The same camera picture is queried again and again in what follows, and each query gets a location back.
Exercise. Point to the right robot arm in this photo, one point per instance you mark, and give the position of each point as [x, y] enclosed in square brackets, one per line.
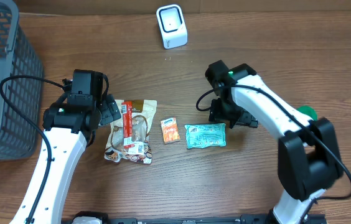
[309, 159]

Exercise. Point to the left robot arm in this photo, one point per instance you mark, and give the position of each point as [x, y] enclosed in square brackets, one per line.
[69, 127]

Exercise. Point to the teal wipes packet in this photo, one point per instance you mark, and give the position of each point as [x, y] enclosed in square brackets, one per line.
[200, 136]

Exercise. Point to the white barcode scanner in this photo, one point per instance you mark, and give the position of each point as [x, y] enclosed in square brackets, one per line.
[172, 26]

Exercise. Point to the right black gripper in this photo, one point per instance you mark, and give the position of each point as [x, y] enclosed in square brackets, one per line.
[229, 112]

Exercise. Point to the orange small packet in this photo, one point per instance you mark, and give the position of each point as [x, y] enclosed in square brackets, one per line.
[170, 130]

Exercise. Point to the red stick packet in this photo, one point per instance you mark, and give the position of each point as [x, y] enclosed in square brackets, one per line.
[126, 109]

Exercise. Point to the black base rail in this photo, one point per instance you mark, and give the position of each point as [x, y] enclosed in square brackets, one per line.
[103, 218]

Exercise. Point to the brown snack pouch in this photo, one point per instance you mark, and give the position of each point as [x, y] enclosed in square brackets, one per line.
[142, 115]

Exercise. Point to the dark grey plastic basket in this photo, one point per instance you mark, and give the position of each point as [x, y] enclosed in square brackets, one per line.
[20, 72]

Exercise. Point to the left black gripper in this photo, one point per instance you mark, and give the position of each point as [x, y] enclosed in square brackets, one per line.
[109, 110]

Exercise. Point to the green lid jar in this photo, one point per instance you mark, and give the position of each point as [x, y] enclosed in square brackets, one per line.
[309, 112]

